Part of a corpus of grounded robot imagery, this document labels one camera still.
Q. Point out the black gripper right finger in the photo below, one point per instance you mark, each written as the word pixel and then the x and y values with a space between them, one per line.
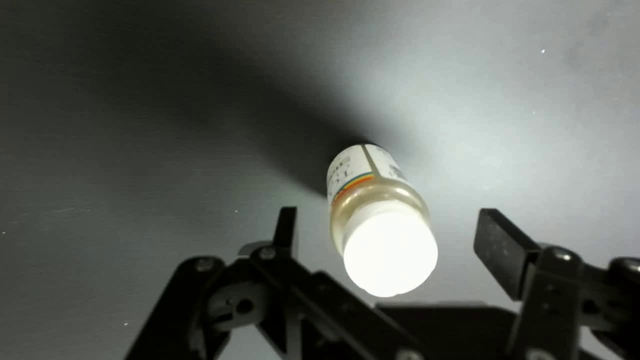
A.
pixel 567 300

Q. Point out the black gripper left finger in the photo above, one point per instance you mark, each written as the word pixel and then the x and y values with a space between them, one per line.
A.
pixel 280 293

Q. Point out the small bottle with white cap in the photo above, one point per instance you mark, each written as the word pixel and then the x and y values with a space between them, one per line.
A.
pixel 386 247

